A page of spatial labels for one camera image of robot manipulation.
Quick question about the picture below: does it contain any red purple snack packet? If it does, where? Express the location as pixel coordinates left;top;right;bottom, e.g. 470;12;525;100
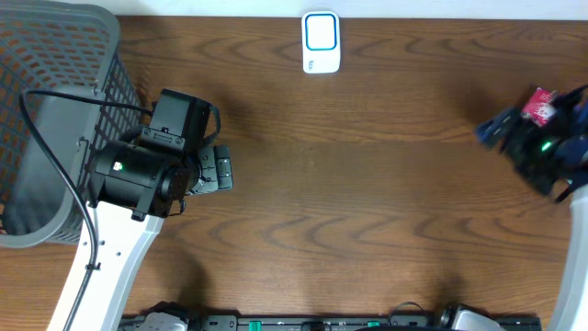
521;87;556;127

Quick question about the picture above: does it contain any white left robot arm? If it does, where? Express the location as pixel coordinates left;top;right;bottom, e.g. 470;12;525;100
49;141;233;330

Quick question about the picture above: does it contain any white barcode scanner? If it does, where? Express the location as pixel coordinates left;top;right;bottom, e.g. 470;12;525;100
301;11;341;74

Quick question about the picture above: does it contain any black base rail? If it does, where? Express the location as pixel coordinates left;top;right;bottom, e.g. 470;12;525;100
118;302;543;331

